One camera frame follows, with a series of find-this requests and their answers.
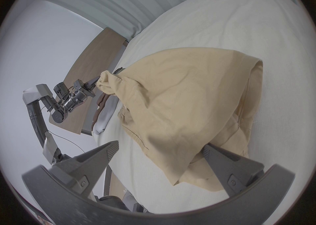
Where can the beige shorts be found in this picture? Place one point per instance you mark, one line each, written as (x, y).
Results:
(187, 100)

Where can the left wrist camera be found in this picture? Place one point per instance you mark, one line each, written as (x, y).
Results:
(79, 84)

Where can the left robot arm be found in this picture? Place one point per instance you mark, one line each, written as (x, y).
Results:
(34, 115)

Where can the brown garment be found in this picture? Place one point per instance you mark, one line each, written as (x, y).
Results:
(101, 102)

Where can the black garment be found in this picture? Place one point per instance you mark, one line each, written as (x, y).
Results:
(118, 70)

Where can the white garment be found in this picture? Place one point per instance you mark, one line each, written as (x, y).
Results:
(106, 118)

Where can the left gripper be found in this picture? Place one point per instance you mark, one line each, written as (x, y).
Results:
(77, 100)

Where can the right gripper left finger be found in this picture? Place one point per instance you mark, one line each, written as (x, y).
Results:
(88, 167)

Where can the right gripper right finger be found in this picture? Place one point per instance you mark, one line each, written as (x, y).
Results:
(232, 169)

